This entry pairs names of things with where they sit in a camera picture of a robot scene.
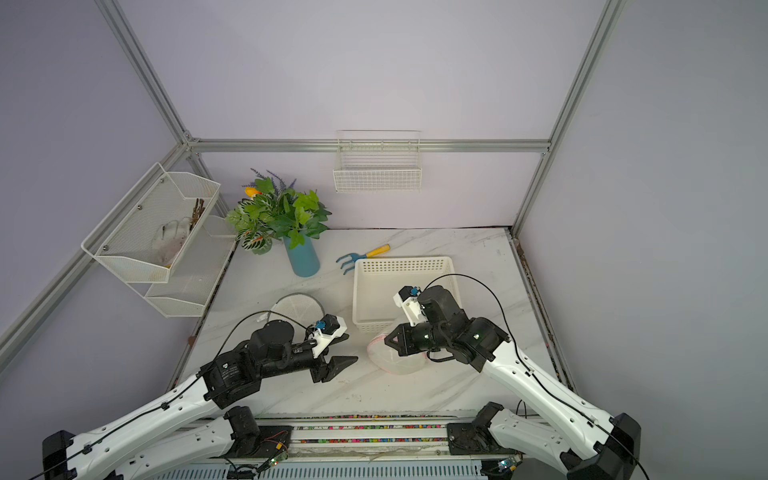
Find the teal vase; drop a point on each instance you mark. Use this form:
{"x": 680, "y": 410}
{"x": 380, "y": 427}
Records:
{"x": 302, "y": 257}

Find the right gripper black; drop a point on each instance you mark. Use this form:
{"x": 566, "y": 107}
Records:
{"x": 408, "y": 345}

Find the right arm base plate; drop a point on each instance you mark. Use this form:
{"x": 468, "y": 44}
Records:
{"x": 468, "y": 439}

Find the white mesh wall shelf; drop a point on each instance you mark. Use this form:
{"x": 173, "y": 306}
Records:
{"x": 121, "y": 241}

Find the pink trimmed laundry bag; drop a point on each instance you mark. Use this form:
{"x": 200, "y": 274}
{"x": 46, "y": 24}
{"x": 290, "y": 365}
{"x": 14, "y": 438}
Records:
{"x": 388, "y": 360}

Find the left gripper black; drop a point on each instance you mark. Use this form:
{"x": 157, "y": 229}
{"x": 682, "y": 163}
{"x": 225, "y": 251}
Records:
{"x": 331, "y": 369}

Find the white wire wall basket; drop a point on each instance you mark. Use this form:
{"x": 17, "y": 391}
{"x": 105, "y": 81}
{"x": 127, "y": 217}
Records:
{"x": 372, "y": 171}

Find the artificial green plant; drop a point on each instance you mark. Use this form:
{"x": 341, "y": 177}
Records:
{"x": 274, "y": 210}

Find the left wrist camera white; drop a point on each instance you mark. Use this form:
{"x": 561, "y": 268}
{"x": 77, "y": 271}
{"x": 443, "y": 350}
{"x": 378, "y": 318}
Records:
{"x": 325, "y": 331}

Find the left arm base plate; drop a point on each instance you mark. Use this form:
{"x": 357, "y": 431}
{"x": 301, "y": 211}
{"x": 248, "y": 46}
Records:
{"x": 268, "y": 442}

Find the clear glove in shelf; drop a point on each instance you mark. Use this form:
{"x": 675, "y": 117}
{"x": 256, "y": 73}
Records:
{"x": 169, "y": 239}

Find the aluminium frame rail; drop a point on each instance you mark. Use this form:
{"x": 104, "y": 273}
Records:
{"x": 334, "y": 145}

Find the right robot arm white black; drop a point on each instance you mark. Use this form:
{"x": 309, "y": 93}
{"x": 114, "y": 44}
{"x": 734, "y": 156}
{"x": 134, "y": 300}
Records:
{"x": 576, "y": 438}

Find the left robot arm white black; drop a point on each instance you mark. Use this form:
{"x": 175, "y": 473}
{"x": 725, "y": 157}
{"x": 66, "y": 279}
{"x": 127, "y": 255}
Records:
{"x": 230, "y": 377}

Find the white plastic basket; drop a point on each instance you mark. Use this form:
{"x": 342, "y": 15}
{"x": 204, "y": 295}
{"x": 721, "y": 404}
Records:
{"x": 378, "y": 280}

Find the blue yellow garden fork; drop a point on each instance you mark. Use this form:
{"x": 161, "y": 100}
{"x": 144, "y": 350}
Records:
{"x": 347, "y": 262}

